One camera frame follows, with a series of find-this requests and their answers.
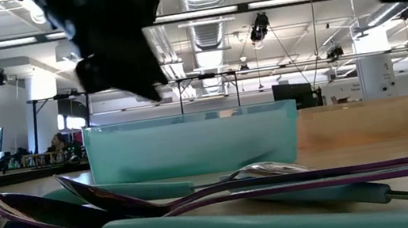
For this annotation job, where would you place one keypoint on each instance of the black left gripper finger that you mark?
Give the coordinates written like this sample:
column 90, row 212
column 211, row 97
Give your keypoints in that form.
column 142, row 74
column 98, row 74

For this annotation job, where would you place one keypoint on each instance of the translucent green plastic bin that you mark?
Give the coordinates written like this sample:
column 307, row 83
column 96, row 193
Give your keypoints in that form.
column 192, row 147

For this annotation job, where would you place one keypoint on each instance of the iridescent purple metal spoon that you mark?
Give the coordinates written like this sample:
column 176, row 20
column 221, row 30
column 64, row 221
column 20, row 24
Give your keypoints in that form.
column 112, row 200
column 42, row 212

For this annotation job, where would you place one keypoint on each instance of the person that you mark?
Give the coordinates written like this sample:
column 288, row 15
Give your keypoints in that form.
column 58, row 141

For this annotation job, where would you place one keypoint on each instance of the black overhead beam with lights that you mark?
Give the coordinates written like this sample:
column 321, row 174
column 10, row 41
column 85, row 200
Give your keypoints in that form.
column 243, row 6

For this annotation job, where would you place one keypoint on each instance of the black background monitor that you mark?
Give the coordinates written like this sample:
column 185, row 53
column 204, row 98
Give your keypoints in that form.
column 291, row 91

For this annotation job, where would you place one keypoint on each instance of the black background table frame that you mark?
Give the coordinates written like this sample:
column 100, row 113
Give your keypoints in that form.
column 206, row 76

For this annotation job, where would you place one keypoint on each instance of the silver spiral air duct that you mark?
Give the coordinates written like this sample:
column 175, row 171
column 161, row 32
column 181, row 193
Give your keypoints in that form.
column 209, row 37

